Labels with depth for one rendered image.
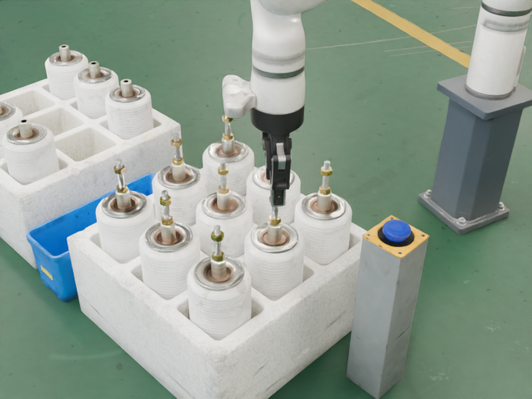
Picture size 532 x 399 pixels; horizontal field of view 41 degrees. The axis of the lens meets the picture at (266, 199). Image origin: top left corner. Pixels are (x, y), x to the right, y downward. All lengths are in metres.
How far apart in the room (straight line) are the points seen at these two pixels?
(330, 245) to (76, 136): 0.65
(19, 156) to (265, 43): 0.65
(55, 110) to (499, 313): 1.03
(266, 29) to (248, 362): 0.50
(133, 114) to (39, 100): 0.32
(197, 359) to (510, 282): 0.69
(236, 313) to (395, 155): 0.87
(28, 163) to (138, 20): 1.23
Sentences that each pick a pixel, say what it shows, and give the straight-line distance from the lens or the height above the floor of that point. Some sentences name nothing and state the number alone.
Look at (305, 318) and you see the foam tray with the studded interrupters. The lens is 1.18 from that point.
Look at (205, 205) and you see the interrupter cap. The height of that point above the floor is 0.25.
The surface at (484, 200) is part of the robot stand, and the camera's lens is 1.60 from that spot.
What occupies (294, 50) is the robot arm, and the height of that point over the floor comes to 0.58.
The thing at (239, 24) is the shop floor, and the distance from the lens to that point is 2.52.
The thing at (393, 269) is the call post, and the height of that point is 0.29.
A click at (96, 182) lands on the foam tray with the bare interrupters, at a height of 0.13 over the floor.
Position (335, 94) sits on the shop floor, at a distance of 2.08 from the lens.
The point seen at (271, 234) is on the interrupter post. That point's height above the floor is 0.27.
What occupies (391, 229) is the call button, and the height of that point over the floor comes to 0.33.
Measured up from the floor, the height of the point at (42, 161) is 0.21.
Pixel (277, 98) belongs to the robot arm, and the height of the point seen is 0.52.
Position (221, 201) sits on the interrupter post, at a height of 0.27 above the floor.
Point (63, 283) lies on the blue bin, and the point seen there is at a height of 0.05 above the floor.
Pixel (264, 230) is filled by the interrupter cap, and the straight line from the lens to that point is 1.14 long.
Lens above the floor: 0.97
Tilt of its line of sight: 36 degrees down
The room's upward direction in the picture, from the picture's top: 1 degrees clockwise
